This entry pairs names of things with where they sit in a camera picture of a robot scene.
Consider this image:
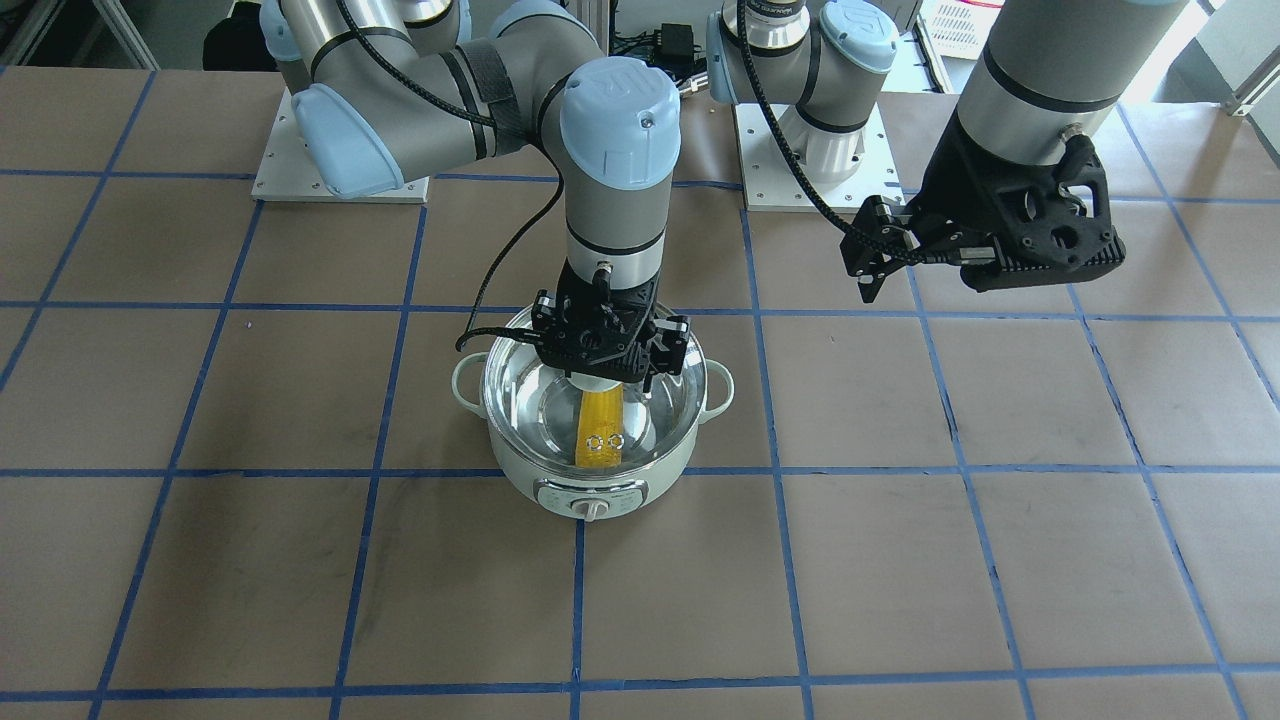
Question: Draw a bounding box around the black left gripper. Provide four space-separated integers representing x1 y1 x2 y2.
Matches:
840 126 1126 304

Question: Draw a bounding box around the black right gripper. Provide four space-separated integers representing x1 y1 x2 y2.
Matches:
531 264 692 386

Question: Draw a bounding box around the yellow corn cob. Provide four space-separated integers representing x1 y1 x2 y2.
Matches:
573 386 626 469

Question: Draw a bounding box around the glass pot lid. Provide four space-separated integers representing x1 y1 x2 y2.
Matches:
481 336 735 482

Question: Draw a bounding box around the white electric cooking pot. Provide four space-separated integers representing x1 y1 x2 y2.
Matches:
451 336 735 521

